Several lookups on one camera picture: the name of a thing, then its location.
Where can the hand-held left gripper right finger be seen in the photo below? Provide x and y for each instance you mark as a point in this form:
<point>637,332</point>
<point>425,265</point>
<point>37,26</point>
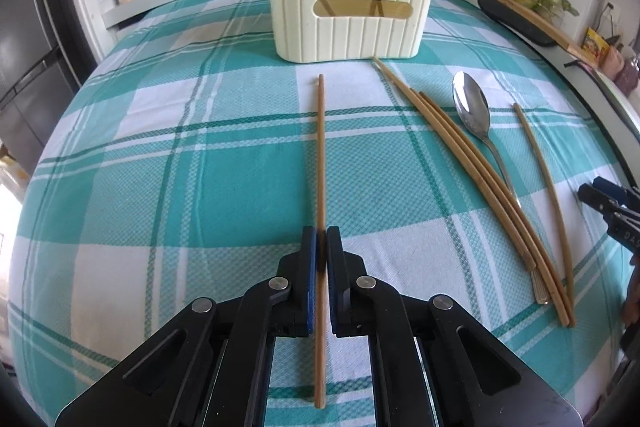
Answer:
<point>335,267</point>

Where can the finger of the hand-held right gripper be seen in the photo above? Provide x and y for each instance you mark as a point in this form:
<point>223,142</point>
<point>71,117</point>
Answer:
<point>597,199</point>
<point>617,193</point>

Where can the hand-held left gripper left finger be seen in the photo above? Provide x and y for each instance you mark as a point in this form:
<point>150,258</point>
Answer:
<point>311,257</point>

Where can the metal spoon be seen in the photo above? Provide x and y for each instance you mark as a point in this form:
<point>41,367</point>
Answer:
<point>470,107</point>

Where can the cream ribbed utensil holder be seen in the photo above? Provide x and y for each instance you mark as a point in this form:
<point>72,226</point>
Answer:
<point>300,7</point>

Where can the person's right hand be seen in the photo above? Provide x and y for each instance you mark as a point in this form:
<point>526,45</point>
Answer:
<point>631,312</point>

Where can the brown soap dispenser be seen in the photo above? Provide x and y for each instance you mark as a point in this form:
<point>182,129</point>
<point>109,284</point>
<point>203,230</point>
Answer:
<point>629,74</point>

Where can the pink cup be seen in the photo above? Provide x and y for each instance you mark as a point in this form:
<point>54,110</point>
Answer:
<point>616,62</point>

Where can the yellow printed cup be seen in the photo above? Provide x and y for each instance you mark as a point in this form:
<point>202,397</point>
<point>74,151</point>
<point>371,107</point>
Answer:
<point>596,44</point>

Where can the wooden cutting board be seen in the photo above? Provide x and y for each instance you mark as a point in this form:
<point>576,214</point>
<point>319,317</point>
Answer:
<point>545,24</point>

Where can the white knife block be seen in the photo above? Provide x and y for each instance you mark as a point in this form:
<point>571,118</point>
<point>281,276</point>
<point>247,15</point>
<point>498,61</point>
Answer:
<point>580,7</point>

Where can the black tray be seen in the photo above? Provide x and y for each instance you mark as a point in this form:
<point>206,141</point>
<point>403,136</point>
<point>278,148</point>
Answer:
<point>505,14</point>

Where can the grey refrigerator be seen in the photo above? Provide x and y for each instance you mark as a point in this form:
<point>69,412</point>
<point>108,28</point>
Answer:
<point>30,57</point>

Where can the white wall socket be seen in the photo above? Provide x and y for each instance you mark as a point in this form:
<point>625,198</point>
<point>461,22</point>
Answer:
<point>612,13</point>

